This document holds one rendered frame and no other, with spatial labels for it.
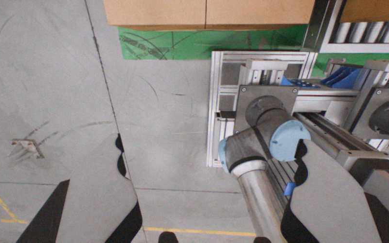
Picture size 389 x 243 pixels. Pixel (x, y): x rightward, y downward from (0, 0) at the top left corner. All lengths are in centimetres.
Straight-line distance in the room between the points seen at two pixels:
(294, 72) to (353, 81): 71
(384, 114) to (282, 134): 50
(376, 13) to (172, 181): 242
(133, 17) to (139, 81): 78
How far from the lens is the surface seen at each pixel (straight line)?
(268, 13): 116
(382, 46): 146
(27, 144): 308
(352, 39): 141
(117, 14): 121
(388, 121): 91
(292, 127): 49
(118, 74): 187
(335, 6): 124
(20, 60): 250
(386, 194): 64
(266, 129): 51
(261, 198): 45
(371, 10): 119
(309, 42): 133
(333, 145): 71
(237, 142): 50
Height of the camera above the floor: 163
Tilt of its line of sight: 63 degrees down
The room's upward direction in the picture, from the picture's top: 174 degrees counter-clockwise
